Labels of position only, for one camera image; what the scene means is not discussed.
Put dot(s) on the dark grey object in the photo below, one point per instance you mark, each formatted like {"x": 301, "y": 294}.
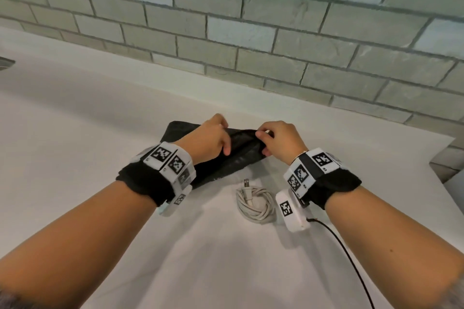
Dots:
{"x": 5, "y": 63}

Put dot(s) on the black fabric pouch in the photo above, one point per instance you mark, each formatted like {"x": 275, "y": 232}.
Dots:
{"x": 239, "y": 160}

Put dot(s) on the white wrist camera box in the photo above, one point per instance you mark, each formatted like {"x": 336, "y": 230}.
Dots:
{"x": 176, "y": 202}
{"x": 292, "y": 212}

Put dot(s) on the person's right thumb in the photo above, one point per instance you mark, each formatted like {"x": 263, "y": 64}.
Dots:
{"x": 267, "y": 151}

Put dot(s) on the person's right forearm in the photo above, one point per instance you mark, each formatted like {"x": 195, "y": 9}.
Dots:
{"x": 391, "y": 247}

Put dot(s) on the person's left thumb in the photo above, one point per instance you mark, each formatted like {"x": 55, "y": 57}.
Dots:
{"x": 226, "y": 145}

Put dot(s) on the person's right hand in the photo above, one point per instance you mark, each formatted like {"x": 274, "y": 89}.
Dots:
{"x": 284, "y": 140}

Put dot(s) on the person's left hand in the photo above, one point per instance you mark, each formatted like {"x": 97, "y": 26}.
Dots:
{"x": 203, "y": 142}

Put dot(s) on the person's left forearm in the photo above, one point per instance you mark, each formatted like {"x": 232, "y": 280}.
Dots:
{"x": 79, "y": 243}

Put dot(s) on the black wristband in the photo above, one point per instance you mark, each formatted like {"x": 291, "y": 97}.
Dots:
{"x": 145, "y": 184}
{"x": 337, "y": 187}

